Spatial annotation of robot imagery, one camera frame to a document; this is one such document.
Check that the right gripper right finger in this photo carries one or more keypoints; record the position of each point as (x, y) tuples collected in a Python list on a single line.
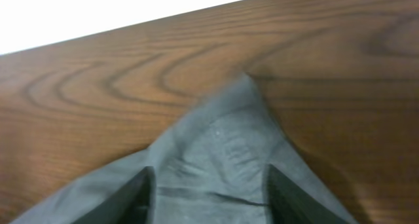
[(289, 204)]

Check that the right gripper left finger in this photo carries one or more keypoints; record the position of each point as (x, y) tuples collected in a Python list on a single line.
[(133, 203)]

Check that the grey shorts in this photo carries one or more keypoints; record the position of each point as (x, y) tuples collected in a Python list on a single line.
[(210, 167)]

